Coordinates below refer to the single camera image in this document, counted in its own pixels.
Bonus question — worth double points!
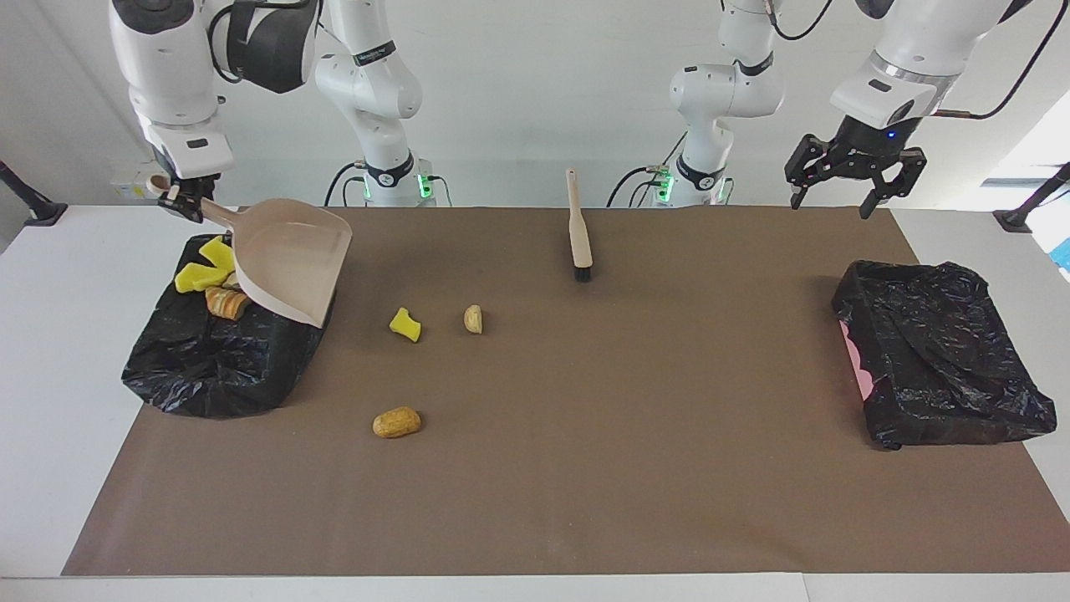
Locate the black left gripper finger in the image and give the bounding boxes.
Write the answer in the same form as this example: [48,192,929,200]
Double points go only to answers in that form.
[861,149,927,220]
[784,134,837,210]

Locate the notched yellow foam chunk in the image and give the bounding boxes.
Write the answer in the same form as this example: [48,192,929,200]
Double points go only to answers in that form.
[198,236,237,270]

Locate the orange striped croissant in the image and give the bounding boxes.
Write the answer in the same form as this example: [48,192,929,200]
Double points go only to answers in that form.
[205,287,252,321]

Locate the beige plastic dustpan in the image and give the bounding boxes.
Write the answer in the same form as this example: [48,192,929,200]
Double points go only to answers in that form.
[145,174,353,329]

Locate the beige hand brush black bristles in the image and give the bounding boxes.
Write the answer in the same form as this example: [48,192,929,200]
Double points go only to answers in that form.
[566,168,594,283]

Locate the brown oval bread roll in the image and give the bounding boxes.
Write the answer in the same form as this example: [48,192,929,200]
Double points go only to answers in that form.
[372,406,422,440]

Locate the black bag lined bin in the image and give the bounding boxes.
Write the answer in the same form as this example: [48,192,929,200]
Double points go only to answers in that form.
[121,233,338,419]

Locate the right black bag bin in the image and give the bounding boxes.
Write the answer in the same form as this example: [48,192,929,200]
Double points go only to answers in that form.
[832,260,1058,452]

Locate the pink plastic bin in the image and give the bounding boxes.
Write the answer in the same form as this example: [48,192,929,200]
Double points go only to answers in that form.
[843,326,875,400]

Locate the brown table mat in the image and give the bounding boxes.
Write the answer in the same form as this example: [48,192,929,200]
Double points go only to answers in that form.
[61,207,1070,576]

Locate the white wall box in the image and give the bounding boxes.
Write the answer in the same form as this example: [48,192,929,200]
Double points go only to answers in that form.
[109,163,168,202]

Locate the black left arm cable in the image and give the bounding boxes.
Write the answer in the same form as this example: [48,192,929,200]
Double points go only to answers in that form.
[932,0,1070,120]

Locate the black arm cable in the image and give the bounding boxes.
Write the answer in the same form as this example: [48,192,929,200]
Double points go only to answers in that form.
[932,0,1070,120]
[207,0,323,84]

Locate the black camera stand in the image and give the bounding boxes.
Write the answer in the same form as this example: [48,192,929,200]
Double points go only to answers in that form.
[993,163,1070,233]
[0,161,68,227]

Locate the black base cable bundle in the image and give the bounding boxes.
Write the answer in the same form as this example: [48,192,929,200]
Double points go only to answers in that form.
[606,130,690,208]
[324,161,369,207]

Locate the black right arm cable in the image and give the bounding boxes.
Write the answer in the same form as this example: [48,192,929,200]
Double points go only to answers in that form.
[207,0,323,84]

